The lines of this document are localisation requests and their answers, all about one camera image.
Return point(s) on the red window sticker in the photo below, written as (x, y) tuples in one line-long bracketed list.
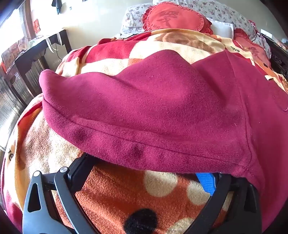
[(37, 25)]

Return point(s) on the dark wooden desk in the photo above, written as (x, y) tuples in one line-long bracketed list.
[(33, 54)]

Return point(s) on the dark carved headboard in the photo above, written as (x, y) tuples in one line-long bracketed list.
[(277, 56)]

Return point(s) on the window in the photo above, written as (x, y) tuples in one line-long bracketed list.
[(9, 27)]

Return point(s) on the red heart-shaped cushion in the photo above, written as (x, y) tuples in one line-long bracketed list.
[(175, 18), (252, 49)]

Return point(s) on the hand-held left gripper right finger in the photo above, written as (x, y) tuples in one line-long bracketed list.
[(208, 182)]

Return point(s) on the red orange printed blanket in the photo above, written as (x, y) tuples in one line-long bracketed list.
[(126, 191)]

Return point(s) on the white pillow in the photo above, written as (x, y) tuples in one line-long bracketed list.
[(221, 29)]

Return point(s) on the floral pillow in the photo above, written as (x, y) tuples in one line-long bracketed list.
[(225, 12)]

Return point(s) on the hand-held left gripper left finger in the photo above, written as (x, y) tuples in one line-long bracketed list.
[(78, 173)]

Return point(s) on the stack of boxes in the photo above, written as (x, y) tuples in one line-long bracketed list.
[(13, 50)]

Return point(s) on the maroon sweatshirt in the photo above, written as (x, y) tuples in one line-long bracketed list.
[(157, 101)]

